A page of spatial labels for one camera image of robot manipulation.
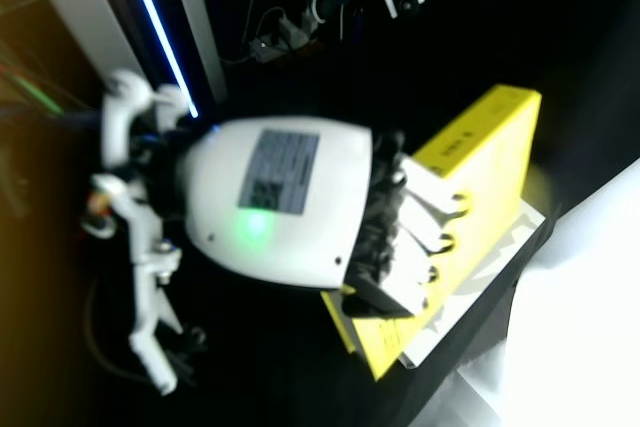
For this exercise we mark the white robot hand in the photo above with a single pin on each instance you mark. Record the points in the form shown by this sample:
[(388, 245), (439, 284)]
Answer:
[(280, 197)]

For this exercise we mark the thick yellow book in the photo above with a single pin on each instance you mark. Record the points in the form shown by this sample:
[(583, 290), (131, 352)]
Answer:
[(500, 147)]

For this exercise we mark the white power strip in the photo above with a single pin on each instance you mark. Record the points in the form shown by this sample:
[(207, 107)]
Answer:
[(265, 47)]

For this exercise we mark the white plug adapter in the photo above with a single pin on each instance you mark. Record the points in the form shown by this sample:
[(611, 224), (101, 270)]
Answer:
[(297, 27)]

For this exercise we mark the black tablecloth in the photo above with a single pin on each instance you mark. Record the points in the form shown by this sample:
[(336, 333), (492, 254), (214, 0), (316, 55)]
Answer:
[(275, 372)]

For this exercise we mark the blue LED light strip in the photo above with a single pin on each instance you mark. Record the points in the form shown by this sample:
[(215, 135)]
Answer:
[(160, 32)]

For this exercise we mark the white book with grey print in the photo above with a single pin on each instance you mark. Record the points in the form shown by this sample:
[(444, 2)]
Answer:
[(520, 227)]

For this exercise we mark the grey white pillar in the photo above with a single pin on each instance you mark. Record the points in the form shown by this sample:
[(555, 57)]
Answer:
[(85, 12)]

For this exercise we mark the white sheet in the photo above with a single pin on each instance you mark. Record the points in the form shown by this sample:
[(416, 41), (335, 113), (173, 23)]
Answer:
[(575, 322)]

